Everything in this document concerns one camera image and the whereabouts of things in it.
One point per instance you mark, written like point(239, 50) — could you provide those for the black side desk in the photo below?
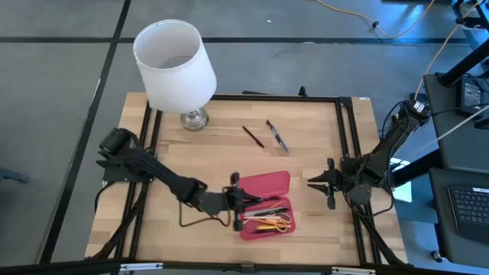
point(458, 153)

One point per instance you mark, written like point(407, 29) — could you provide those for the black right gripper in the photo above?
point(338, 182)

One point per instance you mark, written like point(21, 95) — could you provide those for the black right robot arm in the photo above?
point(393, 141)

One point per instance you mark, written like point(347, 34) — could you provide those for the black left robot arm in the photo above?
point(153, 170)

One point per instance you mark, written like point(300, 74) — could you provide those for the black aluminium table frame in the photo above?
point(267, 98)

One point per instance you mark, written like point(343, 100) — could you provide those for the blue and black pen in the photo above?
point(277, 136)

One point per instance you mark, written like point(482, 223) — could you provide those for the black camera rig bar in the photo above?
point(57, 267)

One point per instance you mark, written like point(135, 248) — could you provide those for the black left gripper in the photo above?
point(219, 202)

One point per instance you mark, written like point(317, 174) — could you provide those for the black laptop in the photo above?
point(470, 210)

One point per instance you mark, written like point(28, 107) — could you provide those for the black stand post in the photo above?
point(466, 65)

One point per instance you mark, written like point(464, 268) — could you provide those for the white shade silver table lamp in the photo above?
point(172, 76)

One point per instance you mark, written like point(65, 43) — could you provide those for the black power adapter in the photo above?
point(470, 95)

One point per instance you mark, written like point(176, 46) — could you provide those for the pink plastic supply box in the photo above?
point(267, 183)

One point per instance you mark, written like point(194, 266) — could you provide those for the black equipment stand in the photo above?
point(477, 26)

